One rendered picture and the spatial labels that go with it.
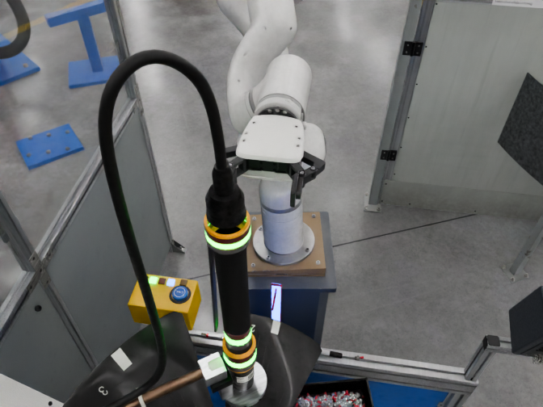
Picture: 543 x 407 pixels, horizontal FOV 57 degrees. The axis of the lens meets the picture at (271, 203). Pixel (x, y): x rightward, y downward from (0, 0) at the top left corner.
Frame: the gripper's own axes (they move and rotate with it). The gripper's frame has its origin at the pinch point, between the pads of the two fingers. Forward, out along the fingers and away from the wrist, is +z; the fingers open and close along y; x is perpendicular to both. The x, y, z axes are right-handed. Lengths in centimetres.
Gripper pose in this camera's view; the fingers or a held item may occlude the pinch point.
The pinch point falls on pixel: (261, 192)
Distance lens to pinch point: 70.9
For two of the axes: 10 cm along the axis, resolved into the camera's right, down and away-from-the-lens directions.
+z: -1.5, 7.2, -6.8
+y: -9.9, -1.1, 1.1
